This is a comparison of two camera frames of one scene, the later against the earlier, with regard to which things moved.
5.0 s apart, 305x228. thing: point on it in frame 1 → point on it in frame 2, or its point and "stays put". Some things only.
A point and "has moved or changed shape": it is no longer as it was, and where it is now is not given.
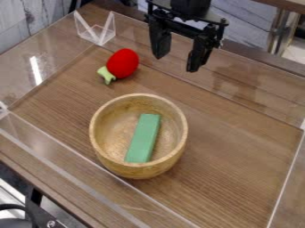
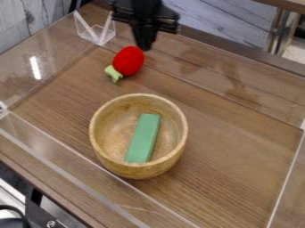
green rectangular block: (144, 138) stays put
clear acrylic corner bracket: (95, 33) stays put
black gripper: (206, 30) → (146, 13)
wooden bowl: (138, 134) stays put
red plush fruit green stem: (122, 64) has moved or changed shape
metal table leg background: (283, 28) stays put
